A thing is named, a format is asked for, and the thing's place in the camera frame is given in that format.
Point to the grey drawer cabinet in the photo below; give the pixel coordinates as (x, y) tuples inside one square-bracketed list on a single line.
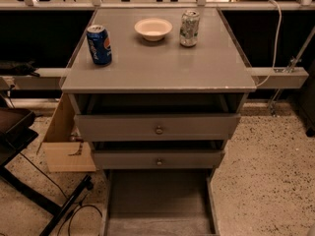
[(141, 66)]

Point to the black stand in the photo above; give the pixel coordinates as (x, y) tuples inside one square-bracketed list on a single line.
[(21, 217)]

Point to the blue Pepsi can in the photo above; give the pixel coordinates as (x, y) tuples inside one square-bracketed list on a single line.
[(99, 44)]

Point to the cardboard box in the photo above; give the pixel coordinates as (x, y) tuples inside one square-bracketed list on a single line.
[(64, 149)]

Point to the metal rail beam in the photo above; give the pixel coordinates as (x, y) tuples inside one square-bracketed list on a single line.
[(52, 79)]

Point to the silver green soda can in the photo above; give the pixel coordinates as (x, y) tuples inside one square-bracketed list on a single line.
[(188, 34)]

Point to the grey bottom drawer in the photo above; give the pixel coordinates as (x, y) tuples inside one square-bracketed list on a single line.
[(169, 202)]

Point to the grey middle drawer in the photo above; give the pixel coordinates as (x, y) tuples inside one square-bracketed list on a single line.
[(157, 154)]

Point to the white bowl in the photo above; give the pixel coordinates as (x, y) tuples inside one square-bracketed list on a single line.
[(153, 29)]

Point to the grey top drawer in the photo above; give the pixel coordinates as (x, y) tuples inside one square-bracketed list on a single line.
[(126, 117)]

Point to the grey drawer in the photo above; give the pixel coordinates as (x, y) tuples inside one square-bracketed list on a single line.
[(169, 202), (126, 117), (157, 154)]

